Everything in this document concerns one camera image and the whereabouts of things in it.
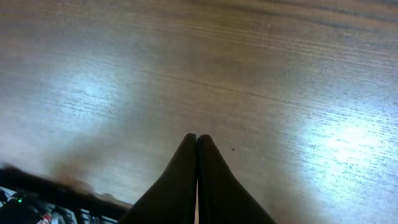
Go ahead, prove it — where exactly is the cluttered equipment below table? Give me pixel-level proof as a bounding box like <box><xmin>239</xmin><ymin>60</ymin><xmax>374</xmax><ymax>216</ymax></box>
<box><xmin>1</xmin><ymin>187</ymin><xmax>118</xmax><ymax>224</ymax></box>

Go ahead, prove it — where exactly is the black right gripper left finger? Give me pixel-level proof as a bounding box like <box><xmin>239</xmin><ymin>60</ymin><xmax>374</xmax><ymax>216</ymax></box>
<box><xmin>119</xmin><ymin>133</ymin><xmax>197</xmax><ymax>224</ymax></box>

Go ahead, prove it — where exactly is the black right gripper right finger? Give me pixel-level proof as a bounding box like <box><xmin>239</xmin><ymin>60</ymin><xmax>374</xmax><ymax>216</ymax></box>
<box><xmin>197</xmin><ymin>134</ymin><xmax>275</xmax><ymax>224</ymax></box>

